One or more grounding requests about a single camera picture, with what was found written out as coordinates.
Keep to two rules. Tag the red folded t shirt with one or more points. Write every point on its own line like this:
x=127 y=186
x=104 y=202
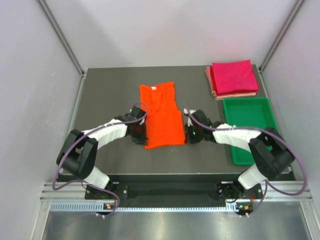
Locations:
x=213 y=80

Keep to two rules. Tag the aluminium frame post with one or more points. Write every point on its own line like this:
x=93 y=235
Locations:
x=60 y=35
x=298 y=5

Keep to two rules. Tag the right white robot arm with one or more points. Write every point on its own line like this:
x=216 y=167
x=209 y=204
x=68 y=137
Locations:
x=267 y=148

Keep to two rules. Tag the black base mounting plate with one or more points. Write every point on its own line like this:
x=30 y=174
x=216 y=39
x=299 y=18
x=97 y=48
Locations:
x=179 y=190

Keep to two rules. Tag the grey slotted cable duct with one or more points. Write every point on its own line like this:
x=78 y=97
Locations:
x=105 y=207

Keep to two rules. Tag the magenta folded t shirt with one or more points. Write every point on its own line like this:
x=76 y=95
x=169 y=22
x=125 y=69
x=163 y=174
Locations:
x=234 y=77

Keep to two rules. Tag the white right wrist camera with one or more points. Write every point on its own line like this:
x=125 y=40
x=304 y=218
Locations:
x=189 y=120

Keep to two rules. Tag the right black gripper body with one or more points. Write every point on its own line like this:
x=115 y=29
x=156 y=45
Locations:
x=193 y=135

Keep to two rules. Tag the left aluminium frame post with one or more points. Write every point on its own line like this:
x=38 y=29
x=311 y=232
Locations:
x=60 y=35

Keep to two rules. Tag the orange t shirt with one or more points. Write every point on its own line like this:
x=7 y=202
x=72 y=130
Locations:
x=164 y=122

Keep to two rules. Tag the green plastic tray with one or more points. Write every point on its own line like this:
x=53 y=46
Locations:
x=249 y=112

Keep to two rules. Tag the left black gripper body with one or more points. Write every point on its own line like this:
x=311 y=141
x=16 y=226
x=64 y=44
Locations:
x=139 y=135

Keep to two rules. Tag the pink folded t shirt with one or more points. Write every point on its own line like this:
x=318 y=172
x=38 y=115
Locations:
x=221 y=97

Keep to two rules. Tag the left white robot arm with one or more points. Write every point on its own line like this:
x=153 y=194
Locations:
x=79 y=151

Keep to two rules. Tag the right aluminium frame post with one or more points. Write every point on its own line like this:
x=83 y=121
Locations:
x=298 y=5

